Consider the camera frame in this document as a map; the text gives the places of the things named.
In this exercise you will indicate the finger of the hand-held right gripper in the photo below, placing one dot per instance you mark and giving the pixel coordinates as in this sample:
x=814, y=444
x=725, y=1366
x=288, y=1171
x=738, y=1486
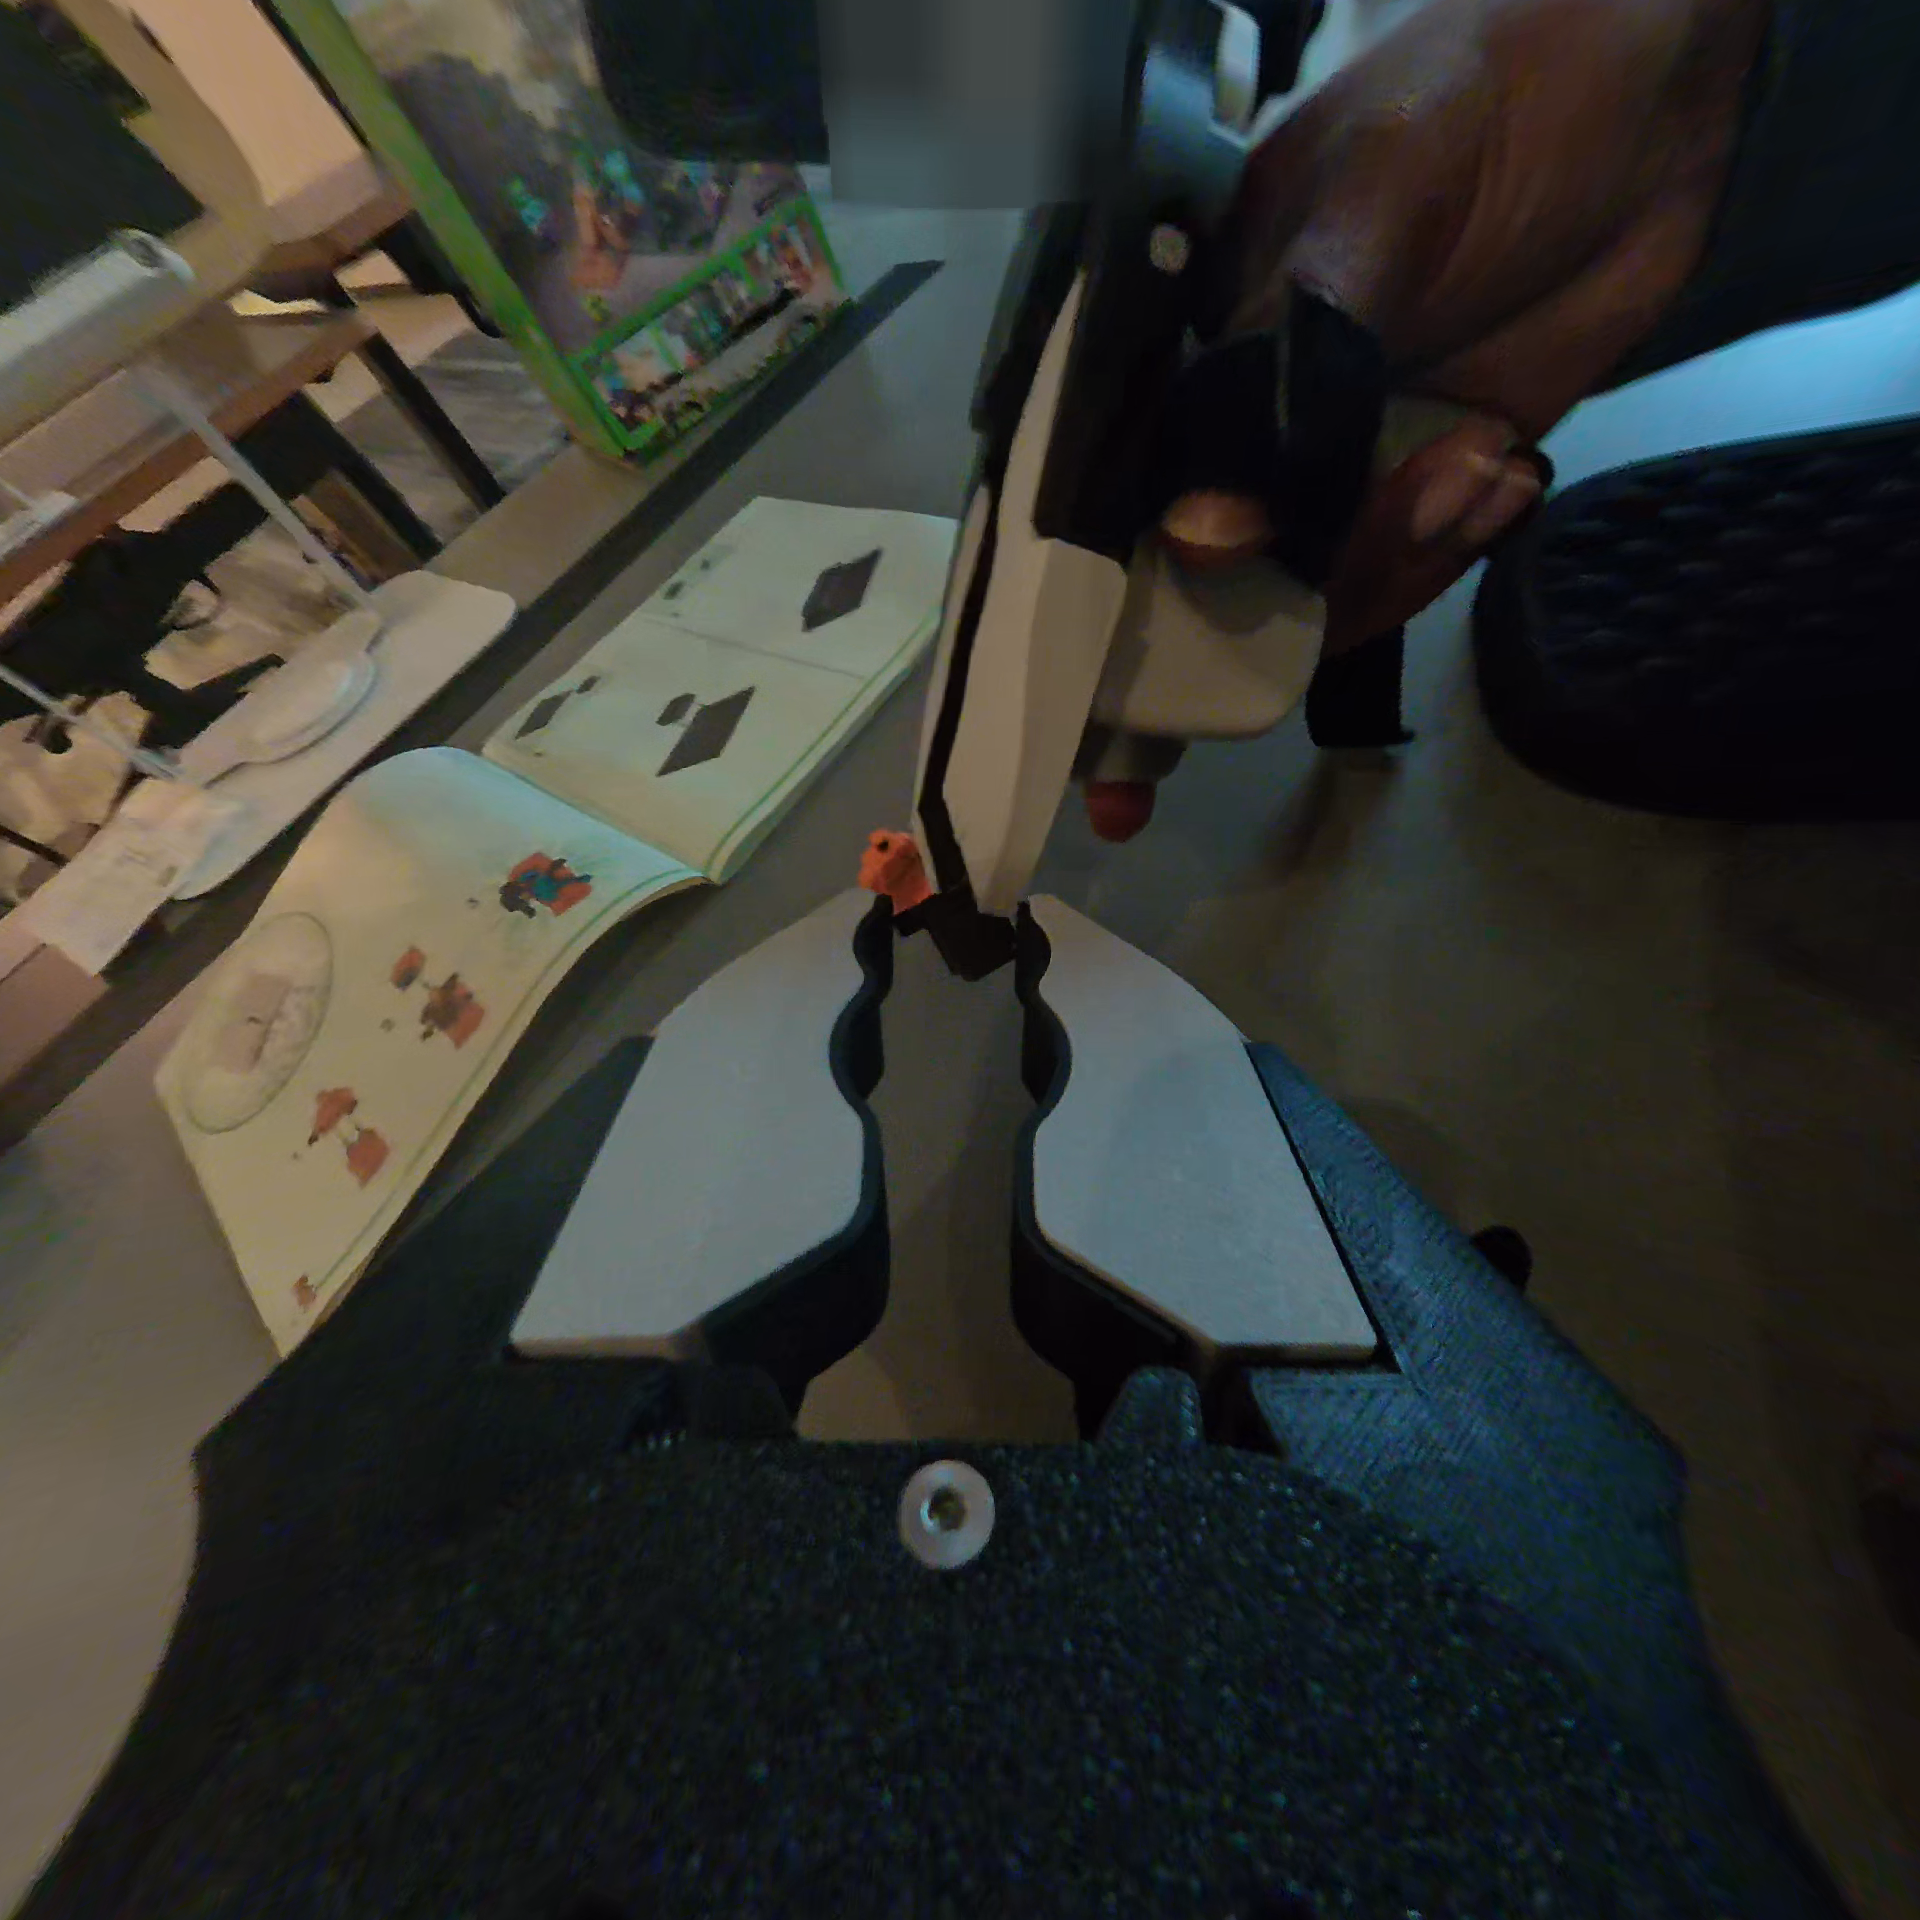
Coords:
x=1052, y=661

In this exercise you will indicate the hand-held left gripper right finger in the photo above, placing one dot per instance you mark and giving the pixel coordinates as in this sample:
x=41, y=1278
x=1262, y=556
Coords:
x=1200, y=1187

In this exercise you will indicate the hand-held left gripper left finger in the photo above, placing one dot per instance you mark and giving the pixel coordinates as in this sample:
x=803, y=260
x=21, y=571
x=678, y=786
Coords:
x=706, y=1187

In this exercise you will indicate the orange toy brick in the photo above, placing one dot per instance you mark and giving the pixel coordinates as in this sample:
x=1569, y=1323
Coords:
x=893, y=872

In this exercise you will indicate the white instruction booklet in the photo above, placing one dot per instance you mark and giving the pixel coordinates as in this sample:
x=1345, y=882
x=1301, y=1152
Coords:
x=451, y=961

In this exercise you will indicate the green toy brick box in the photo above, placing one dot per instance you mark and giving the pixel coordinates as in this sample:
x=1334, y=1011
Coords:
x=572, y=181

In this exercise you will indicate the person's right hand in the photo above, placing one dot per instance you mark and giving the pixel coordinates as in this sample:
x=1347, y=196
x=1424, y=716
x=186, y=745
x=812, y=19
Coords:
x=1499, y=211

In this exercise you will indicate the black chair armrest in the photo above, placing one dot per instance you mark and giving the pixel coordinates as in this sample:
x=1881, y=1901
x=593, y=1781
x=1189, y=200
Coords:
x=1710, y=630

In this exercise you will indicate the white paper leaflet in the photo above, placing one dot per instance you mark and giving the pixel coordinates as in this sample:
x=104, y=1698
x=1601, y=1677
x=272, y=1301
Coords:
x=106, y=872

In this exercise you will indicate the wooden table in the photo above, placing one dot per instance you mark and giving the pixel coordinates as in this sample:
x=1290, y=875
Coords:
x=180, y=361

